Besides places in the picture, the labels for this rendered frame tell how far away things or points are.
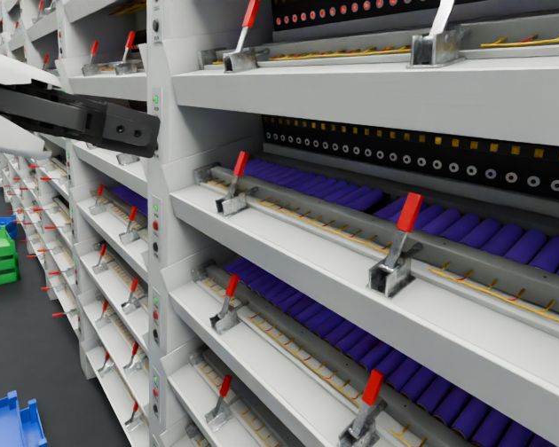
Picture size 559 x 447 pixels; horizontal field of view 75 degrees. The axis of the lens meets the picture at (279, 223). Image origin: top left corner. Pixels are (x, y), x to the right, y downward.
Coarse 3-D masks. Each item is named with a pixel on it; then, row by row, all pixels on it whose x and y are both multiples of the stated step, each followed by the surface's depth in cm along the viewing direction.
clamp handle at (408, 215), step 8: (408, 200) 33; (416, 200) 32; (408, 208) 32; (416, 208) 32; (400, 216) 33; (408, 216) 32; (416, 216) 32; (400, 224) 33; (408, 224) 32; (400, 232) 33; (408, 232) 32; (400, 240) 33; (392, 248) 33; (400, 248) 32; (392, 256) 33; (384, 264) 33; (392, 264) 33
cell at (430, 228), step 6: (450, 210) 41; (456, 210) 41; (438, 216) 40; (444, 216) 40; (450, 216) 40; (456, 216) 40; (432, 222) 39; (438, 222) 39; (444, 222) 39; (450, 222) 40; (426, 228) 38; (432, 228) 38; (438, 228) 38; (444, 228) 39; (438, 234) 38
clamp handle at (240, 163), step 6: (240, 156) 51; (246, 156) 51; (240, 162) 51; (240, 168) 51; (234, 174) 52; (240, 174) 51; (234, 180) 52; (234, 186) 52; (228, 192) 52; (228, 198) 52
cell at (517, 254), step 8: (528, 232) 35; (536, 232) 35; (520, 240) 34; (528, 240) 34; (536, 240) 34; (544, 240) 35; (512, 248) 33; (520, 248) 33; (528, 248) 33; (536, 248) 34; (504, 256) 33; (512, 256) 32; (520, 256) 32; (528, 256) 33
